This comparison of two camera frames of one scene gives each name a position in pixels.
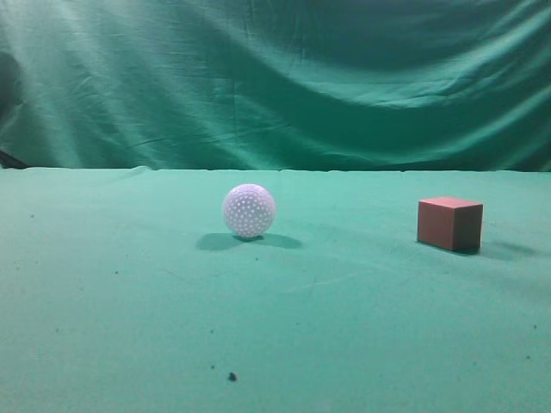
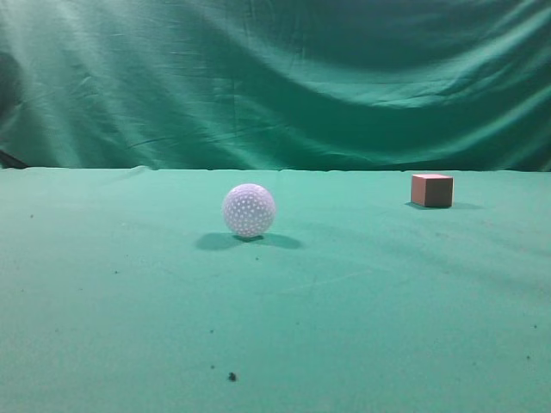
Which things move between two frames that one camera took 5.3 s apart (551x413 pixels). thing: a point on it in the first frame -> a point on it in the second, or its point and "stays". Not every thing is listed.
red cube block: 449,224 -> 432,190
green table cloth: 123,290 stays
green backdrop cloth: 276,85 stays
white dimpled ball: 249,210 stays
